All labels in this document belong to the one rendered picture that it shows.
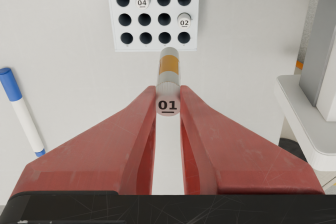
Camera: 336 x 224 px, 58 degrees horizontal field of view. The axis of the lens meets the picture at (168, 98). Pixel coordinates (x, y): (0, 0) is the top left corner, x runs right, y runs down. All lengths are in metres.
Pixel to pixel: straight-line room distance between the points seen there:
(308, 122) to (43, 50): 0.29
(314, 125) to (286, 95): 0.04
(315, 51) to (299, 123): 0.06
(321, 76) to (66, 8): 0.26
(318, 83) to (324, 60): 0.02
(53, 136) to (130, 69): 0.16
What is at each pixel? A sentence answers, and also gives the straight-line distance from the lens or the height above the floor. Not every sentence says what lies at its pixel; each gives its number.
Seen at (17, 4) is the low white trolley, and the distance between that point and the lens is 0.37.
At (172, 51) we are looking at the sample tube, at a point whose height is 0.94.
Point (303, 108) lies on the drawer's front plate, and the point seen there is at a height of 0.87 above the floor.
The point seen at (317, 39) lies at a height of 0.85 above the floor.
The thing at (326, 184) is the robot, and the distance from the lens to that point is 1.38.
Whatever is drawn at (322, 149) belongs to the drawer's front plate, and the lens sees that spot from 0.24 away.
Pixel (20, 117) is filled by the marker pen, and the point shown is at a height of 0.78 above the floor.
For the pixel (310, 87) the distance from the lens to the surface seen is 0.28.
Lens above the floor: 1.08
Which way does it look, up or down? 56 degrees down
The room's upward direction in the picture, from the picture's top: 178 degrees counter-clockwise
